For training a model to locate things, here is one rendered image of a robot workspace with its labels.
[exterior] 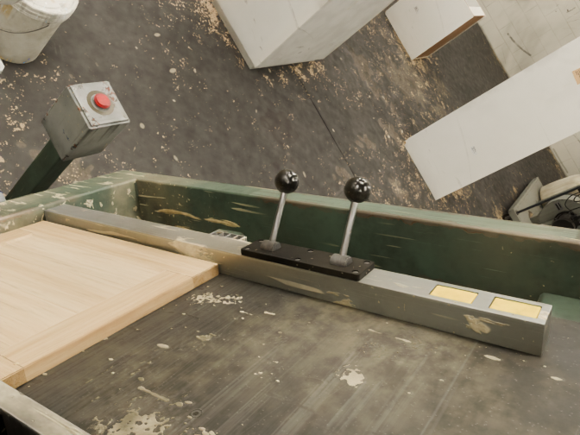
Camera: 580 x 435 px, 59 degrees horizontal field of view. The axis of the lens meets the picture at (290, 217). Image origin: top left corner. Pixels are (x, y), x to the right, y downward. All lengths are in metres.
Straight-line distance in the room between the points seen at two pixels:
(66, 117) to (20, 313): 0.69
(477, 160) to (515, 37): 4.53
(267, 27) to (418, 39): 2.66
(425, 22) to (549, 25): 3.29
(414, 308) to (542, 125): 3.68
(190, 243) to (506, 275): 0.50
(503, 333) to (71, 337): 0.50
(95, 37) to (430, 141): 2.78
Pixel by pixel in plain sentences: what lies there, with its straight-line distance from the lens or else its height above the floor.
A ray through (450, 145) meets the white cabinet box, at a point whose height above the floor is 0.35.
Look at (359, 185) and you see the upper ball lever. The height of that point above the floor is 1.55.
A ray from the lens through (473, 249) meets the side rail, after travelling 0.87.
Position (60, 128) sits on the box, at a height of 0.82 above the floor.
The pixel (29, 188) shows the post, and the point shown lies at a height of 0.50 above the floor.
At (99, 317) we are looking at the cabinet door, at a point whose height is 1.28.
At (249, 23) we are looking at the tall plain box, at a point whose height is 0.18.
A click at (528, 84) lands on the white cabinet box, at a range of 4.26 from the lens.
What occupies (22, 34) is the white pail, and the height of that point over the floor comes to 0.20.
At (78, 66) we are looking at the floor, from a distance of 2.70.
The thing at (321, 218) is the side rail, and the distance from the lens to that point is 0.97.
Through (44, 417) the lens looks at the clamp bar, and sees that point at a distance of 0.47.
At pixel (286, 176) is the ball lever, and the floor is 1.45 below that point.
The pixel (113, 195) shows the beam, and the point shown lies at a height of 0.89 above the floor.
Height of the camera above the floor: 1.92
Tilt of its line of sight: 39 degrees down
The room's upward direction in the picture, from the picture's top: 60 degrees clockwise
